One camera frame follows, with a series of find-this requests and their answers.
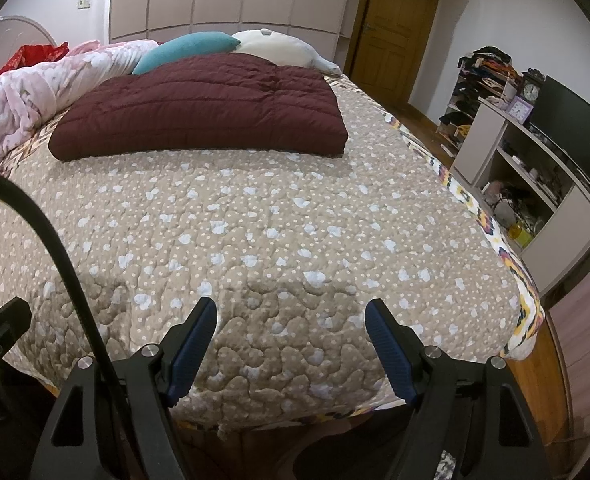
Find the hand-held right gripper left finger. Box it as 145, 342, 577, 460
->
30, 296, 218, 480

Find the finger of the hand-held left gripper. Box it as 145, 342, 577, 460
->
0, 297, 32, 396

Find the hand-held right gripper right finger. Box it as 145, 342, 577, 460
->
365, 298, 551, 480

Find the beige dotted bedspread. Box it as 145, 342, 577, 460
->
0, 74, 546, 433

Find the yellow cup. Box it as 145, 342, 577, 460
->
508, 224, 532, 248

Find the beige television cabinet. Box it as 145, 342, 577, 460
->
450, 96, 590, 297

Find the pink floral blanket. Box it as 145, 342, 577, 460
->
0, 39, 160, 173

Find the cluttered shoe rack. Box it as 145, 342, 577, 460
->
436, 46, 520, 157

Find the purple alarm clock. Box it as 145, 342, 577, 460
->
508, 97, 532, 125

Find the red cloth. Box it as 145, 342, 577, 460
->
0, 42, 70, 95

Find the black television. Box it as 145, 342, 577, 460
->
528, 75, 590, 196

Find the teal pillow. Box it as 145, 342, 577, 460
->
131, 32, 242, 77

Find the dark mantel clock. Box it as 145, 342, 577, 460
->
519, 67, 546, 111

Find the pink padded headboard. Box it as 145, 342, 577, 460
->
0, 16, 58, 86

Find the white plush pillow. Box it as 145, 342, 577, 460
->
230, 29, 343, 78

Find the wooden door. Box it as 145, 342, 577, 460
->
347, 0, 443, 108

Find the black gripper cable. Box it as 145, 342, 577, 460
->
0, 164, 128, 480

